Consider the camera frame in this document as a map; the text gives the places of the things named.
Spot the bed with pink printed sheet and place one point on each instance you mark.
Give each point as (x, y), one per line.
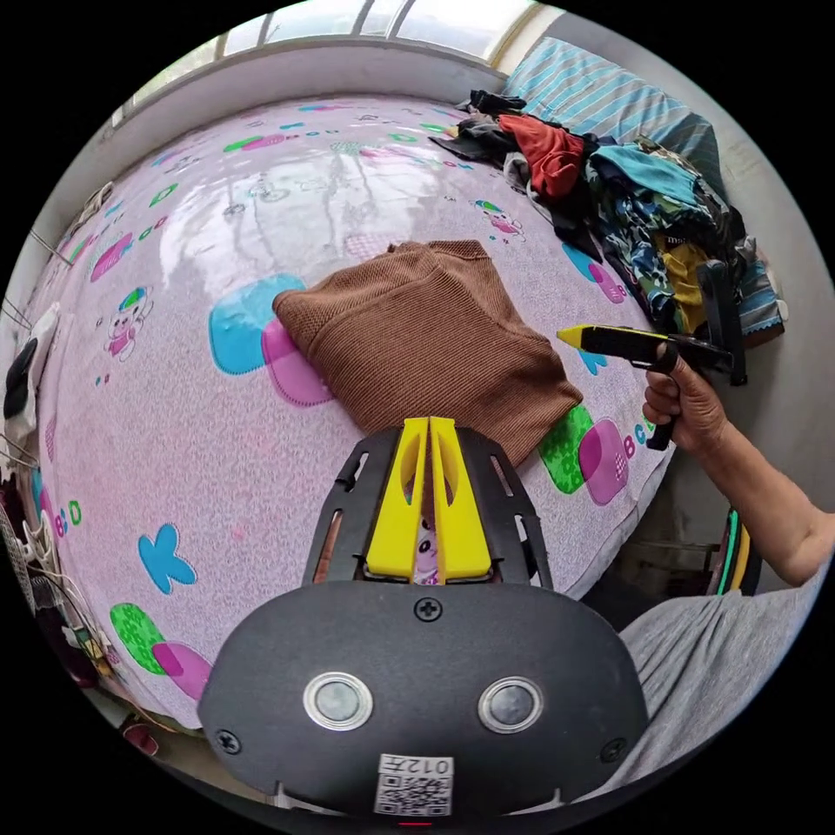
(196, 424)

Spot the person's right forearm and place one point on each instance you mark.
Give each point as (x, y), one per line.
(770, 502)

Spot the pile of clothes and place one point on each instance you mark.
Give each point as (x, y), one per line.
(626, 196)

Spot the person's body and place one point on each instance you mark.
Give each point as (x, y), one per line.
(711, 665)

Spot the brown sweater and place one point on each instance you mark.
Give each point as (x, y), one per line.
(424, 339)

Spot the window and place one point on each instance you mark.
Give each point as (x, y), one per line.
(391, 23)

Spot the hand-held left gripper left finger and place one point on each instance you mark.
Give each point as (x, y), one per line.
(391, 522)

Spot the blue striped pillow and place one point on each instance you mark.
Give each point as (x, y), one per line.
(607, 91)

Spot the person's right hand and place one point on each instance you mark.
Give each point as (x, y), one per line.
(698, 411)

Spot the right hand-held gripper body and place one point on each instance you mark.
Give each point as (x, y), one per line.
(626, 347)

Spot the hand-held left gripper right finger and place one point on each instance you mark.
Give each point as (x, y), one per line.
(464, 528)

